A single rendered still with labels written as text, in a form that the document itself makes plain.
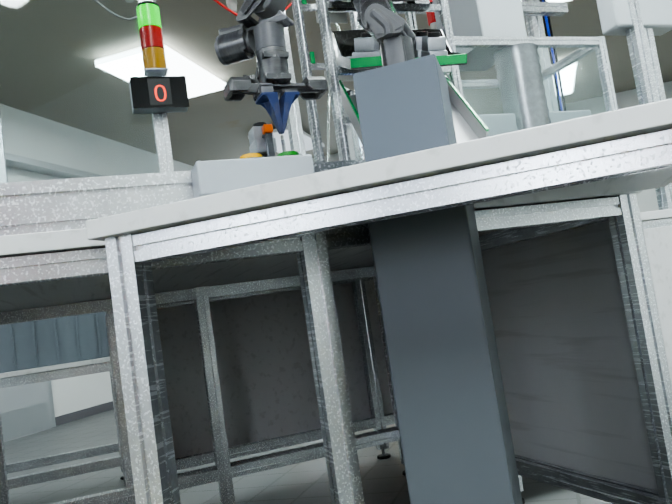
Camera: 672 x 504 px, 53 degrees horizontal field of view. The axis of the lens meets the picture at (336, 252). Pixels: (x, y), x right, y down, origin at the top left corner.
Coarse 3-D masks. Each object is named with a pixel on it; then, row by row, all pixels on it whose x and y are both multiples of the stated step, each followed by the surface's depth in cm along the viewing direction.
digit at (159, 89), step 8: (152, 80) 149; (160, 80) 150; (168, 80) 150; (152, 88) 149; (160, 88) 150; (168, 88) 150; (152, 96) 149; (160, 96) 149; (168, 96) 150; (152, 104) 149; (160, 104) 149; (168, 104) 150
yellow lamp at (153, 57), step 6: (144, 48) 151; (150, 48) 150; (156, 48) 151; (162, 48) 152; (144, 54) 151; (150, 54) 150; (156, 54) 151; (162, 54) 152; (144, 60) 151; (150, 60) 150; (156, 60) 150; (162, 60) 151; (144, 66) 151; (150, 66) 150; (156, 66) 150; (162, 66) 151
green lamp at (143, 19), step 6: (138, 6) 152; (144, 6) 151; (150, 6) 151; (156, 6) 153; (138, 12) 152; (144, 12) 151; (150, 12) 151; (156, 12) 152; (138, 18) 152; (144, 18) 151; (150, 18) 151; (156, 18) 152; (138, 24) 152; (144, 24) 151; (150, 24) 151; (156, 24) 152
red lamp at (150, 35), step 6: (144, 30) 151; (150, 30) 151; (156, 30) 151; (144, 36) 151; (150, 36) 151; (156, 36) 151; (162, 36) 153; (144, 42) 151; (150, 42) 150; (156, 42) 151; (162, 42) 152
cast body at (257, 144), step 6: (258, 126) 145; (252, 132) 144; (258, 132) 144; (252, 138) 145; (258, 138) 143; (264, 138) 143; (252, 144) 146; (258, 144) 143; (264, 144) 143; (252, 150) 146; (258, 150) 142; (264, 150) 143; (276, 150) 144
